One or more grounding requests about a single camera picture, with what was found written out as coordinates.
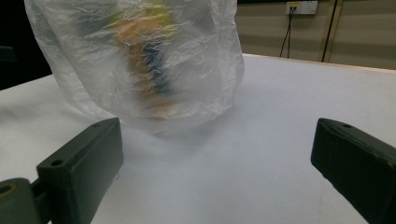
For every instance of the translucent white plastic bag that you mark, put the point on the translucent white plastic bag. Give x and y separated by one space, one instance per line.
93 62

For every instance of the orange and blue packet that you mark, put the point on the orange and blue packet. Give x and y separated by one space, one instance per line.
149 65

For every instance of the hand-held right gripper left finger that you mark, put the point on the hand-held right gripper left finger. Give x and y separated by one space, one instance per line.
84 168

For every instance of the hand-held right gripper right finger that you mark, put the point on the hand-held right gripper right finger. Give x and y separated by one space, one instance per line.
358 165

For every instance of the white wall socket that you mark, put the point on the white wall socket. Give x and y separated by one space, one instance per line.
301 7

